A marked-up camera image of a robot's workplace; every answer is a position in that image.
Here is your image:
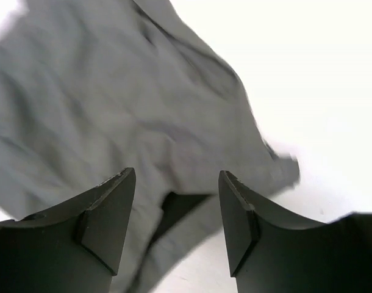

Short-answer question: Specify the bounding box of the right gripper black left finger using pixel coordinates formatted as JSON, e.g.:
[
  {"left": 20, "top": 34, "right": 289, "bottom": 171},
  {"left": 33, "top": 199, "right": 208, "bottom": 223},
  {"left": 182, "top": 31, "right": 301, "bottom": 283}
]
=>
[{"left": 0, "top": 168, "right": 135, "bottom": 293}]

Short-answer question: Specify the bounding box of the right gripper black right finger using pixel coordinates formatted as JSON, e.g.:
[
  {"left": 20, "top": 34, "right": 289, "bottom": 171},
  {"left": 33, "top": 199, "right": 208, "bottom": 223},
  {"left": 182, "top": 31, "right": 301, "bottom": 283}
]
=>
[{"left": 218, "top": 171, "right": 372, "bottom": 293}]

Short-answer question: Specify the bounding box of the grey pleated skirt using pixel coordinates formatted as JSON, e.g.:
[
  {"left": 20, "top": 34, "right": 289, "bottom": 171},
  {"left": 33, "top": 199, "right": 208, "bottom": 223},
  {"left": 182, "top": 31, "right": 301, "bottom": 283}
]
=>
[{"left": 0, "top": 1, "right": 299, "bottom": 292}]

